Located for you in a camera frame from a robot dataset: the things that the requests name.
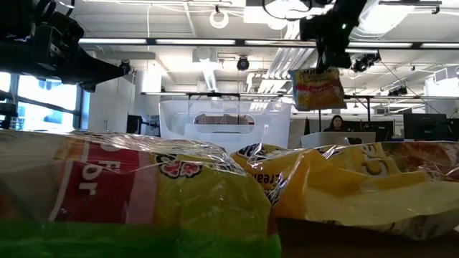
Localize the black computer monitor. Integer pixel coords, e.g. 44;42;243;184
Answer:
126;114;143;135
403;113;448;140

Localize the white plastic bin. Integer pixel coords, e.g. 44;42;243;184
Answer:
300;131;377;149

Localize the white cable coil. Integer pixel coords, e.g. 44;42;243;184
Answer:
209;9;230;30

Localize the fluorescent ceiling light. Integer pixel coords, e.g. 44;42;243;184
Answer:
77;38;148;45
346;42;414;49
155;39;237;46
420;42;459;49
245;39;317;47

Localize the person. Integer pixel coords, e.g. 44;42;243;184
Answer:
323;114;348;133

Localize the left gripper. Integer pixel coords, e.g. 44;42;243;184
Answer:
34;19;125;93

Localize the black track light cluster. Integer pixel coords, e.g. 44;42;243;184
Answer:
350;51;382;74

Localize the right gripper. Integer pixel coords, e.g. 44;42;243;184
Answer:
299;16;354;75

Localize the black metal rig frame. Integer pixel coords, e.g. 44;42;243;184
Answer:
141;91;459;125

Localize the yellow creamy chicken ramen pack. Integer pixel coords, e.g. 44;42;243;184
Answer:
231;140;459;241

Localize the silver ventilation duct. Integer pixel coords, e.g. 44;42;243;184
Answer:
349;0;417;42

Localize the clear plastic bin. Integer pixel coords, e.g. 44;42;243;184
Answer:
158;100;292;154

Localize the yellow ramen pack red band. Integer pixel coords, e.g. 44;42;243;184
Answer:
288;67;347;112

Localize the lime chili shrimp ramen pack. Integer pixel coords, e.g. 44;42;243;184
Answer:
0;128;283;258

